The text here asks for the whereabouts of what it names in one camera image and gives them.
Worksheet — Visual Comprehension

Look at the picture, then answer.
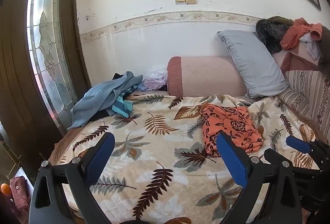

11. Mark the maroon pouch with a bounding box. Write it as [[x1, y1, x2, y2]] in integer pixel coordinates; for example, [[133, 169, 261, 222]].
[[9, 176, 31, 211]]

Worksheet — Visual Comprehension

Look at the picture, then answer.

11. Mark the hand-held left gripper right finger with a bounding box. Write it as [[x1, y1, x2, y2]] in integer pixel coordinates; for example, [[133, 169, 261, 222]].
[[216, 132, 303, 224]]

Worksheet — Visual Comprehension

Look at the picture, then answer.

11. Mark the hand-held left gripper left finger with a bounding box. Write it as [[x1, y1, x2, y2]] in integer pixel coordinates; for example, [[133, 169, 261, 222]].
[[28, 132, 116, 224]]

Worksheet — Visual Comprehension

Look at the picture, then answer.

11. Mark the blue-grey cloth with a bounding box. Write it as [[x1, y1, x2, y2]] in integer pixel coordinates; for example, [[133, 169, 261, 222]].
[[67, 71, 144, 130]]

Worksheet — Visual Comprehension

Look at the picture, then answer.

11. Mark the plain orange garment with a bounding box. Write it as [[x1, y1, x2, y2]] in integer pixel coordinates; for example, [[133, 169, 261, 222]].
[[280, 18, 323, 50]]

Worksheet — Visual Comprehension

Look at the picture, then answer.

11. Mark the teal striped garment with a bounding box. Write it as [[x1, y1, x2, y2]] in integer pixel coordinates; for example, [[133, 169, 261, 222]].
[[111, 95, 132, 118]]

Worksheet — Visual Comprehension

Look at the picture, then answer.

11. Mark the orange floral garment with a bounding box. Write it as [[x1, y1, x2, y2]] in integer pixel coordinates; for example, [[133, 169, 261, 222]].
[[200, 103, 264, 158]]

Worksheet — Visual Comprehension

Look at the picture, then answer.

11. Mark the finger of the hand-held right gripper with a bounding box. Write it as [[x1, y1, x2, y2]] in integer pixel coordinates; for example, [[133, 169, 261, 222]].
[[286, 136, 330, 171]]

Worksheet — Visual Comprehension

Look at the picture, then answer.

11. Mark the pink quilted sofa armrest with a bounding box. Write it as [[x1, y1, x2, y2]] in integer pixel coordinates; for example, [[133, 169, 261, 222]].
[[167, 56, 249, 97]]

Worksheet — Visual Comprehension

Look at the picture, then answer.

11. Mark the dark fur-trimmed coat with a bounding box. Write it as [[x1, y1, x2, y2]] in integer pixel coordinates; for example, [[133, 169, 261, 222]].
[[255, 16, 295, 54]]

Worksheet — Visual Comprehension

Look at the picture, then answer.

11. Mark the purple garment in plastic bag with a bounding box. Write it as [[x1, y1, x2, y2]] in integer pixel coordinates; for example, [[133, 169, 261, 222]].
[[137, 68, 169, 92]]

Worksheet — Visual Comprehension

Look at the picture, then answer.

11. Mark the brown door with patterned glass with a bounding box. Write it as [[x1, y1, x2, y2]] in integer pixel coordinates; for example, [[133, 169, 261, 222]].
[[0, 0, 91, 178]]

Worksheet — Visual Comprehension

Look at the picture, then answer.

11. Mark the orange fruit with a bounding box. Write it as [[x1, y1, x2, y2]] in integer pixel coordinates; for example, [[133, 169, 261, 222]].
[[0, 183, 11, 197]]

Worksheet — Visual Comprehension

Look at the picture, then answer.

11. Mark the grey pillow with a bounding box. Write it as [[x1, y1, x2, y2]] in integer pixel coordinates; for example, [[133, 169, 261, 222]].
[[217, 30, 289, 99]]

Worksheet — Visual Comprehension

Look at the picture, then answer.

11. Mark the white cloth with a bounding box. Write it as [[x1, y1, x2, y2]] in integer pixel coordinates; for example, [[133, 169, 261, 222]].
[[300, 33, 321, 60]]

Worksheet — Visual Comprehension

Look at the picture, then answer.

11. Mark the leaf print blanket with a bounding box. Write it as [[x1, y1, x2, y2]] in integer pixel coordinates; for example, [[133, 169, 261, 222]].
[[49, 94, 323, 224]]

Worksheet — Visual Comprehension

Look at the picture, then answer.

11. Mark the striped floral sofa cover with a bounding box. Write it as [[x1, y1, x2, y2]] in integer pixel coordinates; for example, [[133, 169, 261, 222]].
[[272, 38, 330, 144]]

